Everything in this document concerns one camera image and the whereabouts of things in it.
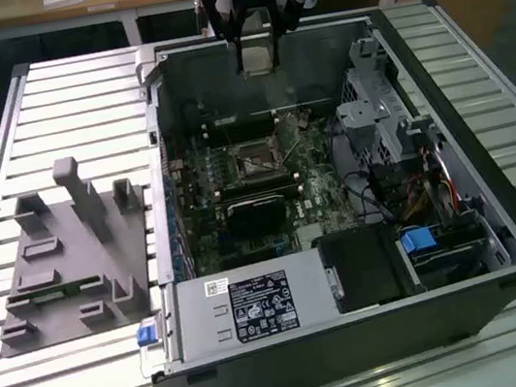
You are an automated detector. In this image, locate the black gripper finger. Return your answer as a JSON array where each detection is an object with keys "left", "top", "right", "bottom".
[
  {"left": 262, "top": 0, "right": 313, "bottom": 73},
  {"left": 200, "top": 0, "right": 253, "bottom": 82}
]

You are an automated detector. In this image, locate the silver square CPU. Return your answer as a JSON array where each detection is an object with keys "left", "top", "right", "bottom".
[{"left": 242, "top": 43, "right": 279, "bottom": 80}]

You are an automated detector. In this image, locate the CPU socket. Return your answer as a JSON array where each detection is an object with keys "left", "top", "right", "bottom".
[{"left": 229, "top": 135, "right": 285, "bottom": 182}]

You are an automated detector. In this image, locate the metal drive cage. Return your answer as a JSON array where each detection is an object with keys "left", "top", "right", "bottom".
[{"left": 325, "top": 27, "right": 445, "bottom": 174}]

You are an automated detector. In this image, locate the green motherboard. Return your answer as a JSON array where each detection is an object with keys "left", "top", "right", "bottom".
[{"left": 159, "top": 101, "right": 367, "bottom": 283}]

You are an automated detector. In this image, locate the black graphics card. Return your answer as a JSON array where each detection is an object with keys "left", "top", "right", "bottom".
[{"left": 223, "top": 190, "right": 294, "bottom": 246}]

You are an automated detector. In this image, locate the small silver heat sink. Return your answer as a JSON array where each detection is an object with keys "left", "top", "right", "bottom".
[{"left": 297, "top": 223, "right": 326, "bottom": 246}]

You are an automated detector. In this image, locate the blue disk carrier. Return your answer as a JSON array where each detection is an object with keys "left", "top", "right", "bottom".
[{"left": 397, "top": 223, "right": 439, "bottom": 261}]

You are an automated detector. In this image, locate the black drive bay box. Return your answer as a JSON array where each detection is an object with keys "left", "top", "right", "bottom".
[{"left": 313, "top": 221, "right": 417, "bottom": 317}]

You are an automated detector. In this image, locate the grey parts rack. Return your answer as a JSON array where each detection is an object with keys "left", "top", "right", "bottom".
[{"left": 0, "top": 145, "right": 169, "bottom": 361}]

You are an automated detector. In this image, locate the silver power supply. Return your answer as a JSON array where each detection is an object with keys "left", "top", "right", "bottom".
[{"left": 150, "top": 244, "right": 348, "bottom": 367}]

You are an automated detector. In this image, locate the blue plastic latch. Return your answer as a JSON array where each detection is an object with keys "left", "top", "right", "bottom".
[{"left": 133, "top": 318, "right": 161, "bottom": 349}]

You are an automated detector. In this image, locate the black open PC case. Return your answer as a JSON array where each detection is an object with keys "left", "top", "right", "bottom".
[{"left": 98, "top": 0, "right": 516, "bottom": 387}]

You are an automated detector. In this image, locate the thick black cable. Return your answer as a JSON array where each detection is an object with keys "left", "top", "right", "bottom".
[{"left": 337, "top": 159, "right": 404, "bottom": 235}]

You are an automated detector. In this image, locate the coloured power wire bundle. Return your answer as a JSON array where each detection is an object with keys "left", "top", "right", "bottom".
[{"left": 391, "top": 142, "right": 467, "bottom": 225}]

